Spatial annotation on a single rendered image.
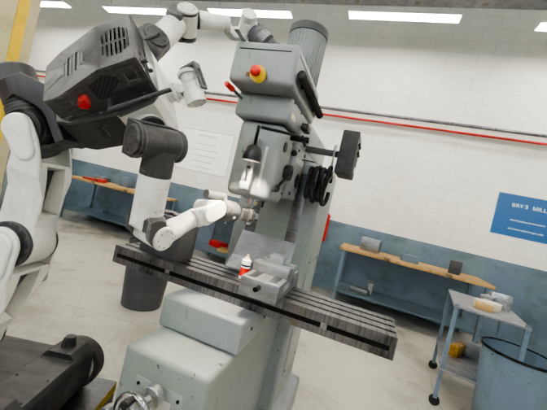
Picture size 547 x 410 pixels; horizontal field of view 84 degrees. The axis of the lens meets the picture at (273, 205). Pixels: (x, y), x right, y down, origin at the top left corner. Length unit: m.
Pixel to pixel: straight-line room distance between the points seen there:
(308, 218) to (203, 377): 0.94
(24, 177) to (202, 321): 0.73
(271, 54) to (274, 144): 0.33
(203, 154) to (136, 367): 5.52
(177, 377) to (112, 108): 0.81
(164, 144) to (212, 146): 5.50
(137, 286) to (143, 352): 2.11
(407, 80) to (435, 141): 1.14
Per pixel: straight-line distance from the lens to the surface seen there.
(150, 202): 0.93
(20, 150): 1.16
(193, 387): 1.10
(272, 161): 1.25
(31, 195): 1.18
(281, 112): 1.25
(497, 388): 2.98
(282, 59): 1.22
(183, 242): 1.44
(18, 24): 2.62
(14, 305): 1.38
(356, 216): 5.46
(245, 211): 1.26
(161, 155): 0.90
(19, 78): 1.23
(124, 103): 0.96
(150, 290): 3.25
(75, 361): 1.44
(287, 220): 1.68
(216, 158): 6.29
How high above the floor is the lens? 1.33
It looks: 1 degrees down
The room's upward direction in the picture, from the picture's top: 13 degrees clockwise
